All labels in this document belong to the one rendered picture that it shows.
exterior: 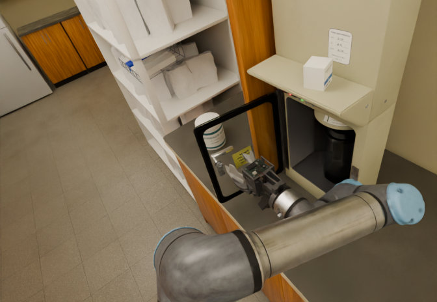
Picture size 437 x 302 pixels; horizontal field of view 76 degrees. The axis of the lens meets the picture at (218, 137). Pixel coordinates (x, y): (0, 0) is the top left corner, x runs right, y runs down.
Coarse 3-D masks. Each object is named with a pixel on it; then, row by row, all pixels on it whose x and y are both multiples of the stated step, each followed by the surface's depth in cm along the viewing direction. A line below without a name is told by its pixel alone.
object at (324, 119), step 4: (316, 112) 88; (320, 112) 86; (316, 116) 88; (320, 116) 86; (324, 116) 84; (320, 120) 86; (324, 120) 84; (328, 120) 83; (332, 120) 82; (336, 120) 81; (324, 124) 84; (328, 124) 83; (332, 124) 82; (336, 124) 82; (340, 124) 81; (344, 124) 81; (336, 128) 82; (340, 128) 81; (344, 128) 81; (348, 128) 81
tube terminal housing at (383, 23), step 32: (288, 0) 69; (320, 0) 62; (352, 0) 56; (384, 0) 51; (416, 0) 54; (288, 32) 75; (320, 32) 66; (352, 32) 59; (384, 32) 54; (352, 64) 63; (384, 64) 59; (288, 96) 90; (384, 96) 66; (352, 128) 74; (384, 128) 75; (352, 160) 80; (320, 192) 105
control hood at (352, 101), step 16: (272, 64) 80; (288, 64) 78; (272, 80) 73; (288, 80) 72; (336, 80) 67; (304, 96) 66; (320, 96) 64; (336, 96) 63; (352, 96) 62; (368, 96) 62; (336, 112) 59; (352, 112) 61; (368, 112) 65
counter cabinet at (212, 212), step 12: (192, 180) 167; (192, 192) 194; (204, 192) 154; (204, 204) 178; (216, 204) 144; (204, 216) 209; (216, 216) 164; (228, 216) 133; (216, 228) 191; (228, 228) 151; (240, 228) 126; (276, 276) 115; (264, 288) 155; (276, 288) 128; (288, 288) 109; (276, 300) 143; (288, 300) 120; (300, 300) 103
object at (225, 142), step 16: (256, 112) 92; (224, 128) 90; (240, 128) 93; (256, 128) 96; (272, 128) 99; (208, 144) 91; (224, 144) 94; (240, 144) 97; (256, 144) 101; (272, 144) 104; (224, 160) 98; (240, 160) 102; (272, 160) 109; (224, 176) 103; (224, 192) 108
